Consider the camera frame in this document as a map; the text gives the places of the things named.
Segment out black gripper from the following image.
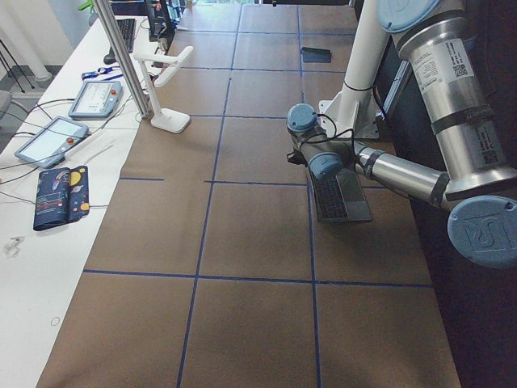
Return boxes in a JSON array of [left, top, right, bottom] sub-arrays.
[[286, 150, 307, 165]]

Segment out grey laptop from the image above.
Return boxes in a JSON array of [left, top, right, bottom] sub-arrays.
[[309, 169, 372, 223]]

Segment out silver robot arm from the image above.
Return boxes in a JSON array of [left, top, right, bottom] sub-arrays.
[[287, 1, 516, 268]]

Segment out teach pendant tablet far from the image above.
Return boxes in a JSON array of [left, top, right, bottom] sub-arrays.
[[68, 80, 122, 120]]

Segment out teach pendant tablet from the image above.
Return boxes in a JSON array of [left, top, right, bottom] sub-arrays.
[[68, 80, 122, 120], [15, 116, 89, 169]]

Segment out black keyboard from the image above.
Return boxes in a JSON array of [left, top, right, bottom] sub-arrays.
[[116, 19, 136, 53]]

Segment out dark space print pouch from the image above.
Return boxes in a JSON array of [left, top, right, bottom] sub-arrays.
[[33, 166, 90, 231]]

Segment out teach pendant tablet near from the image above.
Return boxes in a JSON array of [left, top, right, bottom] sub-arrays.
[[15, 116, 89, 169]]

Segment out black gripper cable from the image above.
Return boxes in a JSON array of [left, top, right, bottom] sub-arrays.
[[298, 113, 359, 162]]

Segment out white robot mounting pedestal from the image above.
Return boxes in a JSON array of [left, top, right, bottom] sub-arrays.
[[319, 0, 389, 139]]

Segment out aluminium frame post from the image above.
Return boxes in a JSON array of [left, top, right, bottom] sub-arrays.
[[93, 0, 151, 119]]

